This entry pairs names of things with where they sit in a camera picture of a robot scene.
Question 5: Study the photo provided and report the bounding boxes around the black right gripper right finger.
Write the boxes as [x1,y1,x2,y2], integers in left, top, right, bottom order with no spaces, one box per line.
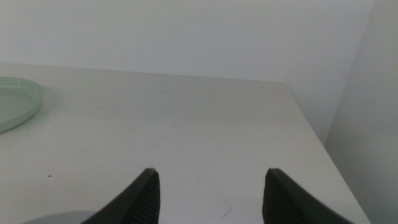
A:
[262,168,355,224]

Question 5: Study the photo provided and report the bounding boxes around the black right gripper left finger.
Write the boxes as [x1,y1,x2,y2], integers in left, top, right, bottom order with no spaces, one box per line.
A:
[81,168,161,224]

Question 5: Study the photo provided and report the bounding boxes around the light green plate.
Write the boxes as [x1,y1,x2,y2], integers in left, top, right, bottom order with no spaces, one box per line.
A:
[0,77,44,134]

